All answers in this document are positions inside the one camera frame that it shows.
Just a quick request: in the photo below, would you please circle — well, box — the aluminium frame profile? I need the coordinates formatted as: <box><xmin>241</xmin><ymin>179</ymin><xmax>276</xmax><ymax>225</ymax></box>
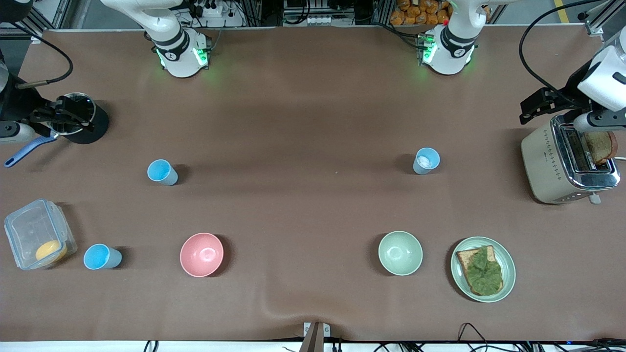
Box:
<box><xmin>584</xmin><ymin>15</ymin><xmax>626</xmax><ymax>37</ymax></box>

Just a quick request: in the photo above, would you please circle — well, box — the white power strip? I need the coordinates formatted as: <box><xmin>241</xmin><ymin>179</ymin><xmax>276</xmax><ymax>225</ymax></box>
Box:
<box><xmin>193</xmin><ymin>0</ymin><xmax>233</xmax><ymax>18</ymax></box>

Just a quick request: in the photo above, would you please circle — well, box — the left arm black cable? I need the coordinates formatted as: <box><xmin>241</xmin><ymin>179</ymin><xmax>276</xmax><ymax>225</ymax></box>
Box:
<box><xmin>518</xmin><ymin>0</ymin><xmax>595</xmax><ymax>93</ymax></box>

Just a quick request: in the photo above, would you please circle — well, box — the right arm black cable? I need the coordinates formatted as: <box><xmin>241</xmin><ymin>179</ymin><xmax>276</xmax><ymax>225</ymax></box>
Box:
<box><xmin>15</xmin><ymin>24</ymin><xmax>74</xmax><ymax>91</ymax></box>

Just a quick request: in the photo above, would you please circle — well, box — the blue cup with white lump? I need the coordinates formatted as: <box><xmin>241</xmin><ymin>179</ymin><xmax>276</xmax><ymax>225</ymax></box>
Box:
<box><xmin>413</xmin><ymin>148</ymin><xmax>441</xmax><ymax>175</ymax></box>

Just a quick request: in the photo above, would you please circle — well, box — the pink bowl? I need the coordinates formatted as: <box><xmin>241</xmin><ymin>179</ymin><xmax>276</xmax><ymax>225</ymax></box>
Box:
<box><xmin>179</xmin><ymin>233</ymin><xmax>224</xmax><ymax>278</ymax></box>

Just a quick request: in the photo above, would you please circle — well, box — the beige steel toaster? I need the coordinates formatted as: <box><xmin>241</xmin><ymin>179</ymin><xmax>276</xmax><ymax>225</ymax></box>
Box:
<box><xmin>521</xmin><ymin>113</ymin><xmax>622</xmax><ymax>205</ymax></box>

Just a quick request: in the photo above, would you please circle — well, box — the bag of orange buns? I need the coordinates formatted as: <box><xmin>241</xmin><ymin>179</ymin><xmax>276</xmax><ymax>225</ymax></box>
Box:
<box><xmin>390</xmin><ymin>0</ymin><xmax>491</xmax><ymax>26</ymax></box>

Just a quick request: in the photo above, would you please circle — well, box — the brown toast slice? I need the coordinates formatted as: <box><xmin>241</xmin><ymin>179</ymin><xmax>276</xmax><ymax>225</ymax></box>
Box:
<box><xmin>584</xmin><ymin>130</ymin><xmax>618</xmax><ymax>166</ymax></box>

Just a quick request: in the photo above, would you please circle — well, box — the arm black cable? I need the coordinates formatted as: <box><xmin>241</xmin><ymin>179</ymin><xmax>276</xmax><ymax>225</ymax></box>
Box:
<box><xmin>518</xmin><ymin>0</ymin><xmax>595</xmax><ymax>93</ymax></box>
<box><xmin>15</xmin><ymin>24</ymin><xmax>74</xmax><ymax>91</ymax></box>

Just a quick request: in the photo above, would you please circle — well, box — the green lettuce leaf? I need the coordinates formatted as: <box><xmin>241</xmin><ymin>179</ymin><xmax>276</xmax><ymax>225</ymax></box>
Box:
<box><xmin>464</xmin><ymin>246</ymin><xmax>503</xmax><ymax>296</ymax></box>

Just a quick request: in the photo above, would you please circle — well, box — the bread slice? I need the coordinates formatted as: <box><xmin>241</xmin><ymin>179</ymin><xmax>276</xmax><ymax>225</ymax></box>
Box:
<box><xmin>456</xmin><ymin>246</ymin><xmax>504</xmax><ymax>296</ymax></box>

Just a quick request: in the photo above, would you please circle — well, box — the brown table cover mat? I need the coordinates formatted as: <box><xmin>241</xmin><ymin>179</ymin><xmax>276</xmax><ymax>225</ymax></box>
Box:
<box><xmin>0</xmin><ymin>27</ymin><xmax>626</xmax><ymax>343</ymax></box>

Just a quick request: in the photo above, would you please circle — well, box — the plain blue cup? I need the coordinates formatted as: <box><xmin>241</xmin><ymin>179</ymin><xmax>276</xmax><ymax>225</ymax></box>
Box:
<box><xmin>147</xmin><ymin>159</ymin><xmax>179</xmax><ymax>186</ymax></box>
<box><xmin>83</xmin><ymin>243</ymin><xmax>123</xmax><ymax>270</ymax></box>

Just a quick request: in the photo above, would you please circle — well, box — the clear plastic container blue seal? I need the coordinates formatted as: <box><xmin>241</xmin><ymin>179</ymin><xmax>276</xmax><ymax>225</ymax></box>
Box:
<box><xmin>4</xmin><ymin>198</ymin><xmax>78</xmax><ymax>270</ymax></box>

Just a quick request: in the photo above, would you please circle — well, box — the metal mount bracket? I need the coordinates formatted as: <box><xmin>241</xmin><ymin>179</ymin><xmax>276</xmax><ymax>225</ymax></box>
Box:
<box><xmin>303</xmin><ymin>322</ymin><xmax>331</xmax><ymax>352</ymax></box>

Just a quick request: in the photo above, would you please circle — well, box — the thin black cable loop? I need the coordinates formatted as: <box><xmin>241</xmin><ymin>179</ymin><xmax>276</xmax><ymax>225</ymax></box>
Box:
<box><xmin>457</xmin><ymin>323</ymin><xmax>490</xmax><ymax>352</ymax></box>

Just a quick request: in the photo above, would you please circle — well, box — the green bowl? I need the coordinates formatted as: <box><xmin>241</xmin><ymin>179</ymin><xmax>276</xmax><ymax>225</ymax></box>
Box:
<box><xmin>378</xmin><ymin>231</ymin><xmax>424</xmax><ymax>276</ymax></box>

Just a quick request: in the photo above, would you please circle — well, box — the green plate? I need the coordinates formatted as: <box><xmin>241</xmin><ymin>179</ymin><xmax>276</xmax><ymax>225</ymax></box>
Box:
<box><xmin>450</xmin><ymin>237</ymin><xmax>516</xmax><ymax>303</ymax></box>

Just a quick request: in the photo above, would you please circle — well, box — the yellow round food piece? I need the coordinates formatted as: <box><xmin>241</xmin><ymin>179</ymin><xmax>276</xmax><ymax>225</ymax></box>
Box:
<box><xmin>35</xmin><ymin>240</ymin><xmax>68</xmax><ymax>264</ymax></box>

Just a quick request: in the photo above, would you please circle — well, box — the black pot with utensils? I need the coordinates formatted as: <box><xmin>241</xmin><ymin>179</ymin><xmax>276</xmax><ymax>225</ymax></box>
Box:
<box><xmin>61</xmin><ymin>100</ymin><xmax>110</xmax><ymax>145</ymax></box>

